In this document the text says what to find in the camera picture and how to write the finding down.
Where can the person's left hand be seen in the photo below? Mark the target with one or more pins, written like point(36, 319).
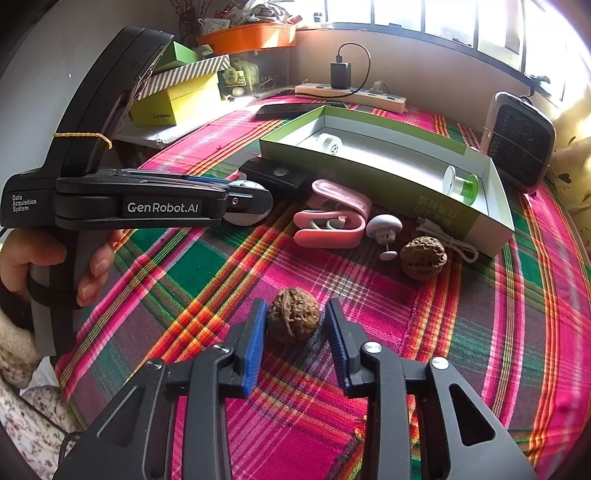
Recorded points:
point(27, 251)

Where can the white mushroom figure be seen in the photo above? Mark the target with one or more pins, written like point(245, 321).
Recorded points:
point(384, 226)

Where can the window with bars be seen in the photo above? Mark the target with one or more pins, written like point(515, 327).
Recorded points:
point(438, 18)

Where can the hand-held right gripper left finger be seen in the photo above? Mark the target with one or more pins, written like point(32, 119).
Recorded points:
point(253, 350)

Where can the black window latch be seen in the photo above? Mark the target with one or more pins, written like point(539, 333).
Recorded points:
point(538, 83)

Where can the black device with power button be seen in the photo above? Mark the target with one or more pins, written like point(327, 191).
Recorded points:
point(281, 174)

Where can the brown walnut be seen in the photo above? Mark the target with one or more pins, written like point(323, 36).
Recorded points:
point(293, 315)
point(423, 257)

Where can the red dried branches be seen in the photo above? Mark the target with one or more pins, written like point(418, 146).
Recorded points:
point(184, 16)

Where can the floral patterned clothing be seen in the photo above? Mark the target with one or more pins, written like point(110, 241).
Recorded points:
point(27, 429)

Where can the small white ribbed cylinder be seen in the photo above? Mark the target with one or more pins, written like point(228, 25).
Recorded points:
point(328, 142)

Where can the striped box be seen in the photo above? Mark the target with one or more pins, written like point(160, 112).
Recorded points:
point(184, 76)

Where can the pink white clip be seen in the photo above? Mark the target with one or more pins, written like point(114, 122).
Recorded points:
point(323, 233)

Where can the orange tray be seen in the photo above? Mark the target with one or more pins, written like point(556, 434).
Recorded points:
point(249, 38)

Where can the long black remote control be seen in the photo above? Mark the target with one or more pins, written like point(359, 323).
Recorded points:
point(286, 110)

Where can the small grey fan heater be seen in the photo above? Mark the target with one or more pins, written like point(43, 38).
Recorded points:
point(519, 138)

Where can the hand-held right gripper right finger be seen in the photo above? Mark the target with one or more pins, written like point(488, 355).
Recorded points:
point(337, 350)

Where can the plaid tablecloth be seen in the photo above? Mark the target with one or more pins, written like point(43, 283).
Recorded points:
point(184, 286)

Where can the pile of cards and papers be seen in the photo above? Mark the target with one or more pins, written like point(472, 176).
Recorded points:
point(244, 14)

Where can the cream heart-print curtain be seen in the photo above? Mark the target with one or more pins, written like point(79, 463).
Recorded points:
point(570, 170)

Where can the green packaged trinket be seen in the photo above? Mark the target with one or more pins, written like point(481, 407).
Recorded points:
point(238, 76)

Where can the black charger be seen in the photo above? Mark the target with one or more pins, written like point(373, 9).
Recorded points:
point(340, 76)

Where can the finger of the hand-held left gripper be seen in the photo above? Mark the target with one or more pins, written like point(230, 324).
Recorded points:
point(233, 201)
point(207, 180)

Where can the green white spool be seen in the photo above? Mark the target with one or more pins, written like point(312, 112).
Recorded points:
point(457, 184)

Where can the grey white round massager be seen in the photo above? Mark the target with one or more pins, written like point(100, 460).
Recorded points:
point(251, 205)

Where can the pink plastic clip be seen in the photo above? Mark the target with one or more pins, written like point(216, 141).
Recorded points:
point(344, 194)

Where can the yellow box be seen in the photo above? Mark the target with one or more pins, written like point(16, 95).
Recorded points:
point(184, 104)

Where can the white plug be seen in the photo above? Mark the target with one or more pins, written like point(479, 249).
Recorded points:
point(378, 86)

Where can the beige power strip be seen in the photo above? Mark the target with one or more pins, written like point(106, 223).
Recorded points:
point(369, 98)

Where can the green white cardboard box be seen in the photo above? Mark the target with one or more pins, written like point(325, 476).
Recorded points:
point(383, 161)

